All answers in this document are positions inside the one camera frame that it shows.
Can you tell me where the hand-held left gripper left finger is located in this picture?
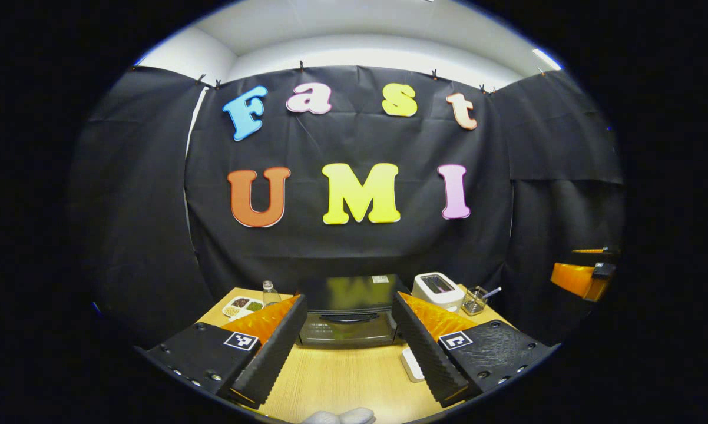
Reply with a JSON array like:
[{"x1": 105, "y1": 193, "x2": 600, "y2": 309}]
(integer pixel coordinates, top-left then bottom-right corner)
[{"x1": 135, "y1": 294, "x2": 308, "y2": 408}]

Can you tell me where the ceiling light panel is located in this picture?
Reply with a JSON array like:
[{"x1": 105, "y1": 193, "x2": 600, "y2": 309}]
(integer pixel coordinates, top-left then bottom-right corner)
[{"x1": 531, "y1": 48, "x2": 563, "y2": 72}]

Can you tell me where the white toaster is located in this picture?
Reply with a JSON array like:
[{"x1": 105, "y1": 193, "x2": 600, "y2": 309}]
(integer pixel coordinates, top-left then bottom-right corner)
[{"x1": 412, "y1": 272, "x2": 466, "y2": 313}]

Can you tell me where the white divided snack plate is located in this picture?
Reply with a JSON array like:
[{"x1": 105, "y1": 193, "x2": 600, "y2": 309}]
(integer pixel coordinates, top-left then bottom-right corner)
[{"x1": 221, "y1": 295, "x2": 265, "y2": 319}]

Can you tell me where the black backdrop cloth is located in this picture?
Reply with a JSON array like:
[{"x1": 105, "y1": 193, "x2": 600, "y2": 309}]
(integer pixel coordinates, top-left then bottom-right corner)
[{"x1": 68, "y1": 64, "x2": 627, "y2": 348}]

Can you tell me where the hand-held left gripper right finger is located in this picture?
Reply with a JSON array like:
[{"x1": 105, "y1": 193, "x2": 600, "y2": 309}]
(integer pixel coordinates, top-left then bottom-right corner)
[{"x1": 391, "y1": 291, "x2": 560, "y2": 409}]

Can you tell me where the white food tray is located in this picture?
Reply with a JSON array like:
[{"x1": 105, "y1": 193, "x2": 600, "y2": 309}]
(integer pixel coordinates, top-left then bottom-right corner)
[{"x1": 401, "y1": 347, "x2": 426, "y2": 383}]

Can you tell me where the black electric oven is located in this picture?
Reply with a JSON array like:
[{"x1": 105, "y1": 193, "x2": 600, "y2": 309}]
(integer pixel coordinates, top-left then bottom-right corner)
[{"x1": 296, "y1": 274, "x2": 412, "y2": 349}]

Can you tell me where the wire mesh utensil holder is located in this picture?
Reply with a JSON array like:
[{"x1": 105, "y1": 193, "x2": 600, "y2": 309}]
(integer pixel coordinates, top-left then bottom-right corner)
[{"x1": 461, "y1": 286, "x2": 489, "y2": 316}]

